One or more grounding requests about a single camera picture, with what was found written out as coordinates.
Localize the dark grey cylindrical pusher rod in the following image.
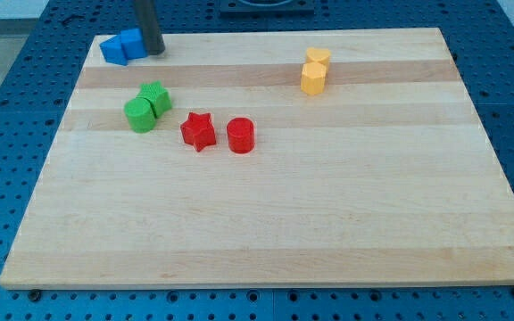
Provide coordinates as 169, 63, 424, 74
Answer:
133, 0, 165, 55

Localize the yellow hexagon block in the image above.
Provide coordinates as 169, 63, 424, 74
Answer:
301, 62, 327, 95

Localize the blue rounded block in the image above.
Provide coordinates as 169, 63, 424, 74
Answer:
120, 29, 147, 60

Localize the blue triangle block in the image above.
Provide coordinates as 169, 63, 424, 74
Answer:
99, 35, 128, 66

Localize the green star block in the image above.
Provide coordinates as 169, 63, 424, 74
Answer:
137, 81, 172, 119

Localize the green cylinder block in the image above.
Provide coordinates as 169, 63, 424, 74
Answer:
124, 98, 156, 133

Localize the red star block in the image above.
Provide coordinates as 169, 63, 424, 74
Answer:
180, 112, 217, 152

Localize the red cylinder block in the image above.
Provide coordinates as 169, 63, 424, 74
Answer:
227, 118, 255, 153

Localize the yellow heart block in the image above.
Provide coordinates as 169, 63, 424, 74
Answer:
305, 47, 331, 69

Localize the light wooden board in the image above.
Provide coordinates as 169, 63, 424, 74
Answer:
0, 28, 514, 290

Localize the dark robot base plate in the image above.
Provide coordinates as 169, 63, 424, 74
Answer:
218, 0, 315, 17

